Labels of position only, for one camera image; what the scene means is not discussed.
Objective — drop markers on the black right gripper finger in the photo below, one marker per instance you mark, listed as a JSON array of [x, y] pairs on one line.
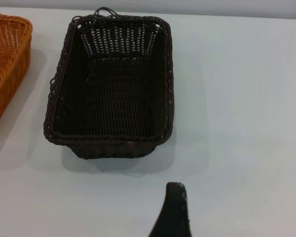
[[173, 217]]

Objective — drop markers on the dark brown woven basket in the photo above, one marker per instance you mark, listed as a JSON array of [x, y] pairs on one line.
[[113, 98]]

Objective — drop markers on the orange woven basket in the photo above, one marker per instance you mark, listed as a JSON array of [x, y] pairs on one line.
[[7, 74]]

